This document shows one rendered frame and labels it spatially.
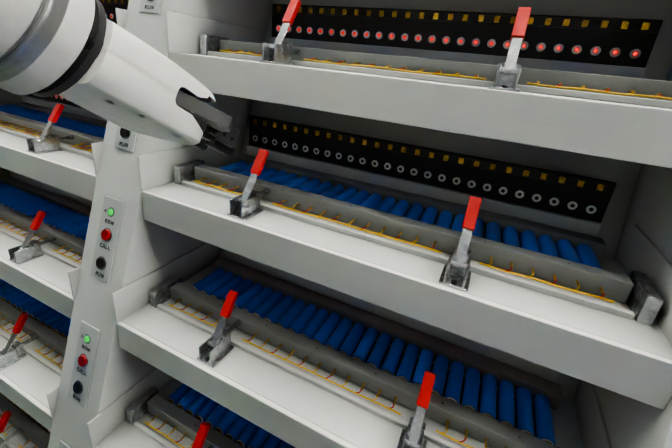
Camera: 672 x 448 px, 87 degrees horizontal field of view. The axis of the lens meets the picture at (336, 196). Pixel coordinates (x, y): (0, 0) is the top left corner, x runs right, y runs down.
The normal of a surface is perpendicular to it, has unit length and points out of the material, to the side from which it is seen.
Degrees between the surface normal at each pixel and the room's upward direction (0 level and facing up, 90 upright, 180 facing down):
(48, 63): 122
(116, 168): 90
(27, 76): 140
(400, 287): 108
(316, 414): 18
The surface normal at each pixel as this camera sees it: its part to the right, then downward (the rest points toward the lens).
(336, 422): 0.10, -0.93
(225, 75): -0.42, 0.28
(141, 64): 0.87, 0.11
